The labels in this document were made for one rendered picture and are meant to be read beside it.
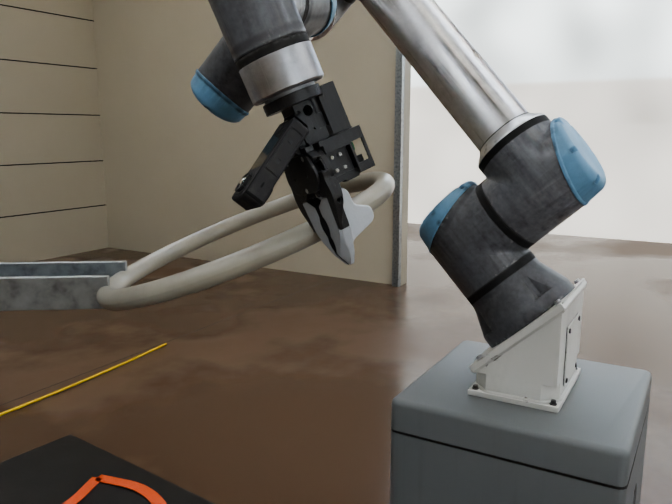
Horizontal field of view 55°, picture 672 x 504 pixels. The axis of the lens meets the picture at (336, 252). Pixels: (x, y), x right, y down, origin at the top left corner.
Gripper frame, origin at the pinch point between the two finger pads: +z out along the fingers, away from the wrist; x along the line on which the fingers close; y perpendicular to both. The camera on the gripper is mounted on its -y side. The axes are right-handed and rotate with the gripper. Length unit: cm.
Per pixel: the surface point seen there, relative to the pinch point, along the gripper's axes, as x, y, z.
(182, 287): 10.8, -16.3, -3.9
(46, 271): 48, -26, -11
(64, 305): 36.0, -26.9, -5.8
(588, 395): 12, 43, 48
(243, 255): 6.1, -9.1, -4.7
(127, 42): 622, 201, -172
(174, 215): 609, 163, 12
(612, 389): 12, 48, 50
